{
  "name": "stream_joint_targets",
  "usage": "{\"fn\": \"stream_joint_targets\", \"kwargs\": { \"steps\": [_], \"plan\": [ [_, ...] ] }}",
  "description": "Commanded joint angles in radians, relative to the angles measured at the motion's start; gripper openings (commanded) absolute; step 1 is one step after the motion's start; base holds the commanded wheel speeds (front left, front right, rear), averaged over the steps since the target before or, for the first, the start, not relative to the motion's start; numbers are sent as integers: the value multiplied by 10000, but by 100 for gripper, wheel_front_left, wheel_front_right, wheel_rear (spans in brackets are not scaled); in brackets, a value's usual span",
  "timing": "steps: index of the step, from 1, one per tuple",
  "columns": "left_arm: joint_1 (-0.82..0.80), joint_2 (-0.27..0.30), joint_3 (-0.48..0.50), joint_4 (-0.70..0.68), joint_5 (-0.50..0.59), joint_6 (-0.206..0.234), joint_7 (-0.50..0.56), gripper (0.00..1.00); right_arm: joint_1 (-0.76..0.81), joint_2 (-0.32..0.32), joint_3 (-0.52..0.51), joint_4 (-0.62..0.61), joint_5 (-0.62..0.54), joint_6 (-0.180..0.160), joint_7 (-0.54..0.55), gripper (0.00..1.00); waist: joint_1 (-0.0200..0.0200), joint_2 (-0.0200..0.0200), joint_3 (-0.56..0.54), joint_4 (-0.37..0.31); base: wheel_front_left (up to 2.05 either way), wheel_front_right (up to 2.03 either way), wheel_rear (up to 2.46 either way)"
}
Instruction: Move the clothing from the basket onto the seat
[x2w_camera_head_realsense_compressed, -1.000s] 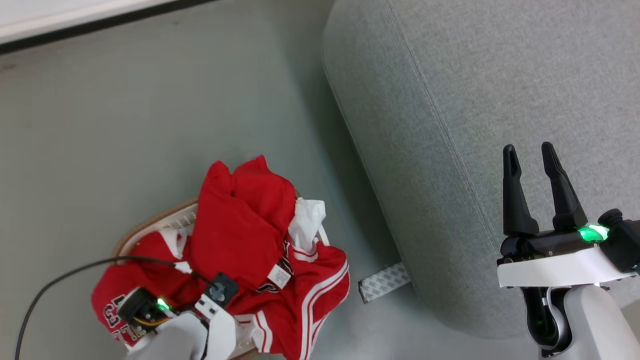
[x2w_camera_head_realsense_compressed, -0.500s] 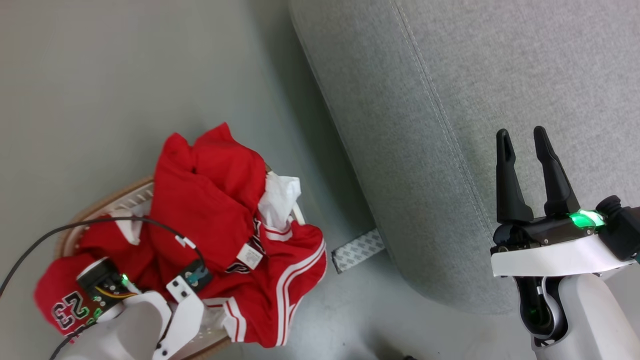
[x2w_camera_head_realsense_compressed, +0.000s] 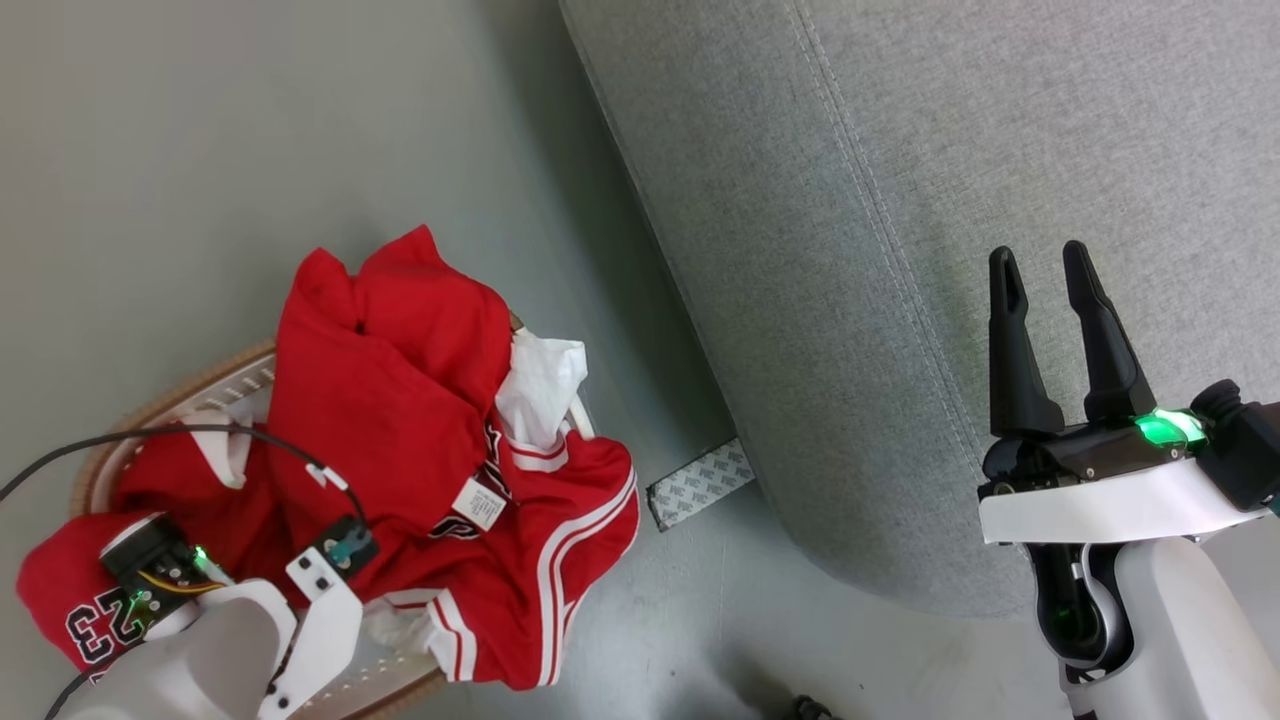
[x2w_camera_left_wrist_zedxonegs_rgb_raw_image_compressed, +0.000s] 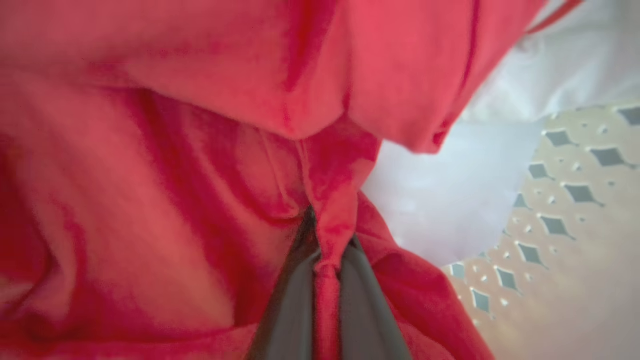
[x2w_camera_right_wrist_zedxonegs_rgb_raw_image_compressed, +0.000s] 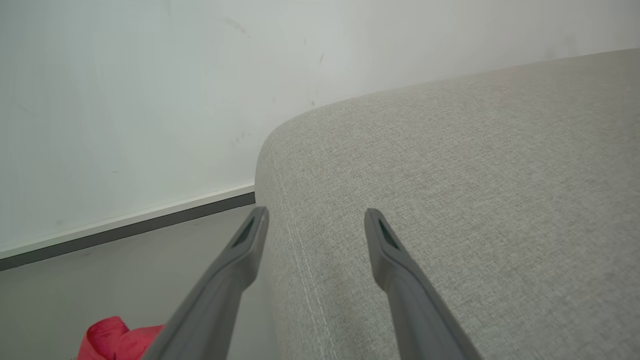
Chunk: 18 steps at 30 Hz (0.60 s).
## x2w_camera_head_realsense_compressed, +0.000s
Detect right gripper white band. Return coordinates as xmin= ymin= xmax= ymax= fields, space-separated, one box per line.
xmin=978 ymin=240 xmax=1265 ymax=547

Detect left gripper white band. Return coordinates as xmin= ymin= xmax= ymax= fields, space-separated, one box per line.
xmin=98 ymin=513 xmax=365 ymax=720

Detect red basketball jersey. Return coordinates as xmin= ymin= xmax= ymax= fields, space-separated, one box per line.
xmin=15 ymin=225 xmax=516 ymax=691

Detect red shorts with white stripes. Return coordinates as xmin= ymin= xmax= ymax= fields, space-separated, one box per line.
xmin=380 ymin=420 xmax=641 ymax=691

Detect white laundry basket brown rim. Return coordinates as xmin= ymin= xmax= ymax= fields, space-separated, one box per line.
xmin=70 ymin=340 xmax=601 ymax=720

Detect grey fabric sofa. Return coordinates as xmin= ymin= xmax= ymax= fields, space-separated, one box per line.
xmin=558 ymin=0 xmax=1280 ymax=619

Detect white cloth garment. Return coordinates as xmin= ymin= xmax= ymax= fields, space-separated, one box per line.
xmin=495 ymin=328 xmax=591 ymax=453

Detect grey patterned tape strip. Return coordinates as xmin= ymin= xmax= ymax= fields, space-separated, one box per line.
xmin=647 ymin=437 xmax=757 ymax=532

